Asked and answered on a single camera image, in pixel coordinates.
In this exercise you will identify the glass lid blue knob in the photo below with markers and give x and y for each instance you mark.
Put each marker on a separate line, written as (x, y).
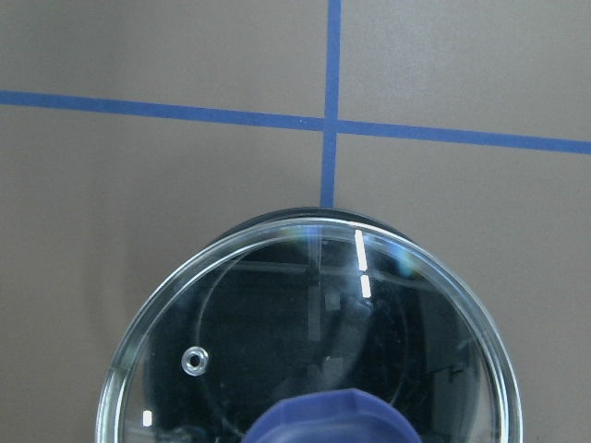
(311, 330)

